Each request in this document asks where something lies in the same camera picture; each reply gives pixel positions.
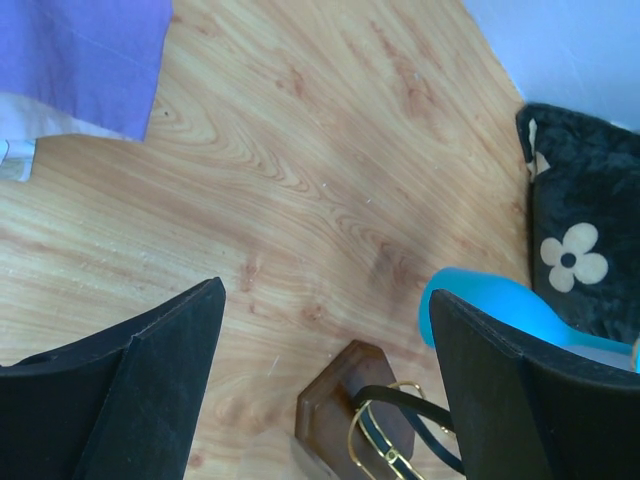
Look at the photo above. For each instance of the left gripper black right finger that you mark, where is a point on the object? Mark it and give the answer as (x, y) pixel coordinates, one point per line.
(525, 409)

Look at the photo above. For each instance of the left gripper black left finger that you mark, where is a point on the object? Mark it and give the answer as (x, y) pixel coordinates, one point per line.
(122, 403)

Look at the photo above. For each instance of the gold wire wine glass rack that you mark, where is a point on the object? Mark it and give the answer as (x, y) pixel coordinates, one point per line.
(361, 422)

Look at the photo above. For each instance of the purple cloth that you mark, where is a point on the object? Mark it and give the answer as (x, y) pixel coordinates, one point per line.
(77, 68)

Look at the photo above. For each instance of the back cyan wine glass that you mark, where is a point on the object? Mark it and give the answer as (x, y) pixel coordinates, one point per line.
(517, 306)

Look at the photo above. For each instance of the black floral plush pillow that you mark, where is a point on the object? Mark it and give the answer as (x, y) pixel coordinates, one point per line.
(583, 218)

